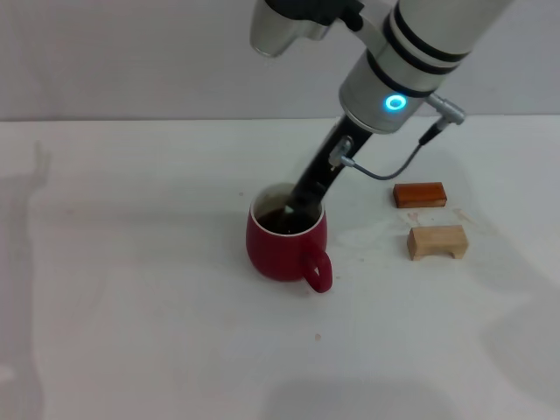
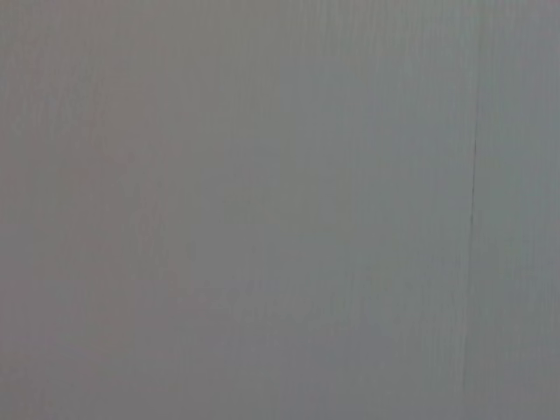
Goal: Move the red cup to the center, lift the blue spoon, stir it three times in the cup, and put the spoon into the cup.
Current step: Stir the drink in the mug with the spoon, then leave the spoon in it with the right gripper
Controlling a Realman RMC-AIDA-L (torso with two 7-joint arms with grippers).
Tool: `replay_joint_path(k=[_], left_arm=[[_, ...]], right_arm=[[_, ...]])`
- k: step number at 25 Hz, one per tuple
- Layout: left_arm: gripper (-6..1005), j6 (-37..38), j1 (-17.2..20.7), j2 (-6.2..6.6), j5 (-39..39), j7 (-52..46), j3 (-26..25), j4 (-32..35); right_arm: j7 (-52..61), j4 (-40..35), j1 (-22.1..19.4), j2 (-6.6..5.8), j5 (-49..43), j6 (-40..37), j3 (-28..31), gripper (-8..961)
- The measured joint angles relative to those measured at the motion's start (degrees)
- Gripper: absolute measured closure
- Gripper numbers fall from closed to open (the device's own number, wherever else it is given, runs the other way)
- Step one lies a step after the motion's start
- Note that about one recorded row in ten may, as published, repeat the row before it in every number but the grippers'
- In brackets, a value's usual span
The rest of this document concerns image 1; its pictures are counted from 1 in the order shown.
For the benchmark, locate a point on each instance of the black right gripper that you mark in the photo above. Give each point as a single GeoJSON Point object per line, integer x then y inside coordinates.
{"type": "Point", "coordinates": [326, 162]}

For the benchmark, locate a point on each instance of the red ceramic cup with coffee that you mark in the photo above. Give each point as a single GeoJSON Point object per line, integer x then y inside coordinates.
{"type": "Point", "coordinates": [275, 258]}

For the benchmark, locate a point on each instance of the light wooden spoon rest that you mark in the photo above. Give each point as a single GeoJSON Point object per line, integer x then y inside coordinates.
{"type": "Point", "coordinates": [433, 242]}

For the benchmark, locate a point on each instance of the dark red-brown wooden block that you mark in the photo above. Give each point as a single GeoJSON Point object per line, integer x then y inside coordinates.
{"type": "Point", "coordinates": [420, 194]}

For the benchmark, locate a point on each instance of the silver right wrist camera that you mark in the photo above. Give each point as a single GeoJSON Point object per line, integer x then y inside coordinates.
{"type": "Point", "coordinates": [284, 26]}

